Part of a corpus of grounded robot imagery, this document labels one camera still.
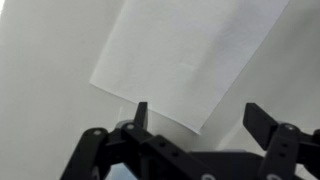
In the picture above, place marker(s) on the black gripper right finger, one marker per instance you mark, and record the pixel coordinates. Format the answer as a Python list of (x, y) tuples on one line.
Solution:
[(283, 150)]

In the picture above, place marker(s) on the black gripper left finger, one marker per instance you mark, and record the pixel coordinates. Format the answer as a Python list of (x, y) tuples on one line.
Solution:
[(133, 156)]

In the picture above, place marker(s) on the white paper towel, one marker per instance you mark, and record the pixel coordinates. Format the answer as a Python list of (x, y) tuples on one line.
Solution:
[(186, 56)]

